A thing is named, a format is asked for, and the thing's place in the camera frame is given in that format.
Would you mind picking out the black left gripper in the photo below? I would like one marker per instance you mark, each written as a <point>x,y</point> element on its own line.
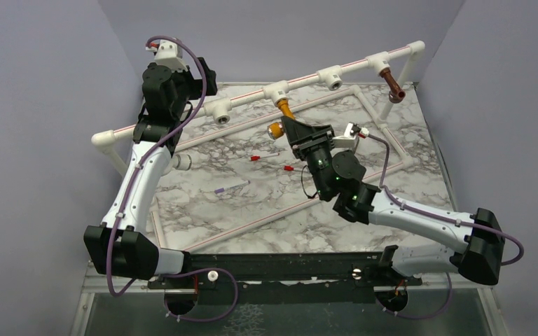
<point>197,85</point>

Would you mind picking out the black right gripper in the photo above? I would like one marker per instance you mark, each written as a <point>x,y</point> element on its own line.
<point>296,131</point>

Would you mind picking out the orange water faucet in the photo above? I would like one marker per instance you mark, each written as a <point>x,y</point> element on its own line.
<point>276,129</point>

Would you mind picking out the white PVC pipe frame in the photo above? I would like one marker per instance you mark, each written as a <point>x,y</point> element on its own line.
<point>275,92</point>

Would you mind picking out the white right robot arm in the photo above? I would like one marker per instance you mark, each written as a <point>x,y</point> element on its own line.
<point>471,245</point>

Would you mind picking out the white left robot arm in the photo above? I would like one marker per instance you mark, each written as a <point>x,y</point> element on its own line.
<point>118,246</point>

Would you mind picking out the brown water faucet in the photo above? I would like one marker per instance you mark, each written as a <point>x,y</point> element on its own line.
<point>396,93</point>

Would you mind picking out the red capped white stick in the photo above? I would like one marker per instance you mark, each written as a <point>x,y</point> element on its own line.
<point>262,157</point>

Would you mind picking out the purple capped white stick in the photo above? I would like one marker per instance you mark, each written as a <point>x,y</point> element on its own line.
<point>231,187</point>

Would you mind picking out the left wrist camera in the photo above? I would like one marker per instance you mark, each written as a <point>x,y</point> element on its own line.
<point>168,54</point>

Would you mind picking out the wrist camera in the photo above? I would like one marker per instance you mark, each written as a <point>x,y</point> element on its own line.
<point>168,54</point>
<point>349,140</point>

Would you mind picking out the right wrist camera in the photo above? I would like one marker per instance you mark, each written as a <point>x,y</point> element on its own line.
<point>349,140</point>

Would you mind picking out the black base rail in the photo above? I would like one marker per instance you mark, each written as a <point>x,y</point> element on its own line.
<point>283,278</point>

